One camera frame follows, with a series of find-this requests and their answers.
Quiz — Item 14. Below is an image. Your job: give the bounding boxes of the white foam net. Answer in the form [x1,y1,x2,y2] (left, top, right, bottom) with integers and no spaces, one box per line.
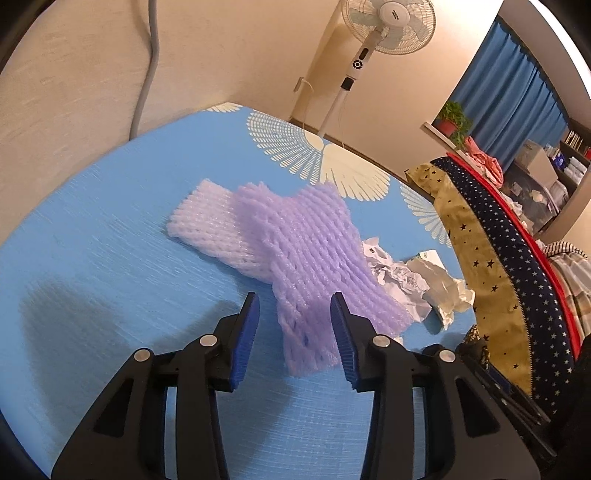
[166,181,264,273]

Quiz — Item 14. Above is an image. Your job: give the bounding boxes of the wooden bookshelf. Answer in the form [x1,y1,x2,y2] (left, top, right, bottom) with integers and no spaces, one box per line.
[551,117,591,195]

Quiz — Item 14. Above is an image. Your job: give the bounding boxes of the crumpled printed paper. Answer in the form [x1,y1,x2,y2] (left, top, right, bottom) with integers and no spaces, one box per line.
[361,237,393,282]

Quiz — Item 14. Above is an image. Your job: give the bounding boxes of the crumpled white packet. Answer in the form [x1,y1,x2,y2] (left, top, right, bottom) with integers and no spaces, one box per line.
[411,249,475,329]

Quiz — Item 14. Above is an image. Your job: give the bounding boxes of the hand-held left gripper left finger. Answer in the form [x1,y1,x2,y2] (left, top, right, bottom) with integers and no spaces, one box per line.
[51,292,260,480]

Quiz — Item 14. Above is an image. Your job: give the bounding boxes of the pink folded clothes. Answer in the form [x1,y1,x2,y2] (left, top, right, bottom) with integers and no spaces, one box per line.
[464,136,505,185]

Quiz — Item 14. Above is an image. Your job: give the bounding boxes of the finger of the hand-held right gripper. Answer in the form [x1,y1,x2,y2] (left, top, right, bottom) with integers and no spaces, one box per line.
[466,357,552,423]

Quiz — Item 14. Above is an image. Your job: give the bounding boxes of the black gold patterned wrapper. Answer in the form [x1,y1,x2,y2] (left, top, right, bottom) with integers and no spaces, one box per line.
[462,325,491,365]

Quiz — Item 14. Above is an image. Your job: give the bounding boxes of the grey wall cable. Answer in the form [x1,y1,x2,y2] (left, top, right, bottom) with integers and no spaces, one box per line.
[128,0,162,141]

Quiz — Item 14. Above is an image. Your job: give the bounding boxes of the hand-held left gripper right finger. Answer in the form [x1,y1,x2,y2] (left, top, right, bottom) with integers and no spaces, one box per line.
[330,292,541,480]

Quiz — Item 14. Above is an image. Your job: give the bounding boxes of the navy star blanket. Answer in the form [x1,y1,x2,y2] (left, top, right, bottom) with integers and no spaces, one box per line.
[431,156,578,416]

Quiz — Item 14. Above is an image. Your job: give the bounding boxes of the striped grey duvet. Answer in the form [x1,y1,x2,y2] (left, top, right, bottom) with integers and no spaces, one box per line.
[547,251,591,337]

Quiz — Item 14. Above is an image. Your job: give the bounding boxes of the white windowsill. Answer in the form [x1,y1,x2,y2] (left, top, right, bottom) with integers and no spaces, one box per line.
[420,121,462,148]

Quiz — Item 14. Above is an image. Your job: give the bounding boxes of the white standing fan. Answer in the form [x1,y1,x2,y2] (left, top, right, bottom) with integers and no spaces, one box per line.
[318,0,437,139]

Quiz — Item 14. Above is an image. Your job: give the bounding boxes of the purple foam net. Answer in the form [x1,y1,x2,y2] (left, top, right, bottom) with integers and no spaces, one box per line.
[231,181,409,377]

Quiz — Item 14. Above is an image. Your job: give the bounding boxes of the potted green plant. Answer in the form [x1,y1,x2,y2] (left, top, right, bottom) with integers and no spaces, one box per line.
[434,100,474,151]

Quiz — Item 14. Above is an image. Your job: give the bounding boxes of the black white striped cloth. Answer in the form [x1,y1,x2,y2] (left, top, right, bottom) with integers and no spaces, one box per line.
[542,240,589,259]

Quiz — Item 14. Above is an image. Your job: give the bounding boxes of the beige cardboard box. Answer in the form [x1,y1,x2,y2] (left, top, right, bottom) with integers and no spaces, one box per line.
[515,141,561,185]

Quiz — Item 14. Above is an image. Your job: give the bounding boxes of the clear plastic storage box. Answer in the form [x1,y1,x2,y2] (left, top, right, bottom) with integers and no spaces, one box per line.
[501,178,568,236]

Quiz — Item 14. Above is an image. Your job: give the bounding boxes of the blue curtain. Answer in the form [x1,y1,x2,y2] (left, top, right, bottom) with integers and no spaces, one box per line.
[449,21,571,176]

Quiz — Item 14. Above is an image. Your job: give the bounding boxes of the crumpled white paper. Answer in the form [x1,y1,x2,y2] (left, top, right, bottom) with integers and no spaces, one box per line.
[376,263,432,324]

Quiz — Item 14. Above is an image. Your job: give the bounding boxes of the yellow star bed sheet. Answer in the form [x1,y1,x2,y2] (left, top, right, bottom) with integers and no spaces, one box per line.
[405,162,536,398]

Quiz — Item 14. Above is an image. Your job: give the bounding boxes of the red blanket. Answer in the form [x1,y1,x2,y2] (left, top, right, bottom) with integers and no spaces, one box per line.
[448,152,591,361]

